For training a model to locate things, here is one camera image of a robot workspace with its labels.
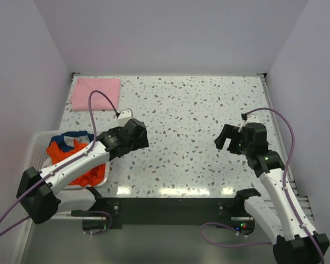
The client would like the orange t shirt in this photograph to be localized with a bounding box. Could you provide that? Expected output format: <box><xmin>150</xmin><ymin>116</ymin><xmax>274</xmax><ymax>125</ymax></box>
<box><xmin>41</xmin><ymin>140</ymin><xmax>109</xmax><ymax>191</ymax></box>

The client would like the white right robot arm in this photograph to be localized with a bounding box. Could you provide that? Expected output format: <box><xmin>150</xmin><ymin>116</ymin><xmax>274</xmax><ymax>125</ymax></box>
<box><xmin>214</xmin><ymin>122</ymin><xmax>329</xmax><ymax>263</ymax></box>

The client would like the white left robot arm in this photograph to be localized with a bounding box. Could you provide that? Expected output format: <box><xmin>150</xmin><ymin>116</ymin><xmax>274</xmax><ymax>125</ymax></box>
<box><xmin>16</xmin><ymin>118</ymin><xmax>149</xmax><ymax>224</ymax></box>

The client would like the folded pink t shirt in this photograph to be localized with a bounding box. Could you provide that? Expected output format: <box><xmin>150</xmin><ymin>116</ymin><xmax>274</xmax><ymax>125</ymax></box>
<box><xmin>70</xmin><ymin>78</ymin><xmax>121</xmax><ymax>112</ymax></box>

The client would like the navy blue t shirt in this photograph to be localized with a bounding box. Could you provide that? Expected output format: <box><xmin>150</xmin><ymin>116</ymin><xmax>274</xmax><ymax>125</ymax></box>
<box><xmin>49</xmin><ymin>130</ymin><xmax>94</xmax><ymax>152</ymax></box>

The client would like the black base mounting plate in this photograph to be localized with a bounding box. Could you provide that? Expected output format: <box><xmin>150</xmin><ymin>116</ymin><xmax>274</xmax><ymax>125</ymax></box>
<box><xmin>71</xmin><ymin>197</ymin><xmax>256</xmax><ymax>232</ymax></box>

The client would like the white plastic laundry basket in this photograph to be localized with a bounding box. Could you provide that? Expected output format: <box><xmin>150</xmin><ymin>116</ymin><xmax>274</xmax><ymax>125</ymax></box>
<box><xmin>21</xmin><ymin>129</ymin><xmax>111</xmax><ymax>191</ymax></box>

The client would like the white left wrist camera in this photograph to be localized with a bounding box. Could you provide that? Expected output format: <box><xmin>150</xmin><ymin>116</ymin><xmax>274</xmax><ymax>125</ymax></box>
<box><xmin>117</xmin><ymin>108</ymin><xmax>133</xmax><ymax>127</ymax></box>

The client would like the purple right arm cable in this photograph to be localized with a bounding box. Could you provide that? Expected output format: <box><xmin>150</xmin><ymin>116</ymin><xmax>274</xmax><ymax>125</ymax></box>
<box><xmin>200</xmin><ymin>107</ymin><xmax>327</xmax><ymax>264</ymax></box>

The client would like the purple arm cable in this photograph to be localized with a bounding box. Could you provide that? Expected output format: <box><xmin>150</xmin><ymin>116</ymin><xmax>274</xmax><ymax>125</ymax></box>
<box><xmin>200</xmin><ymin>107</ymin><xmax>327</xmax><ymax>264</ymax></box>
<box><xmin>0</xmin><ymin>90</ymin><xmax>121</xmax><ymax>243</ymax></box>

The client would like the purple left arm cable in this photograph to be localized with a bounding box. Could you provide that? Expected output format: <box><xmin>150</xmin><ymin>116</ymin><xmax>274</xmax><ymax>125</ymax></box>
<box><xmin>0</xmin><ymin>90</ymin><xmax>121</xmax><ymax>243</ymax></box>

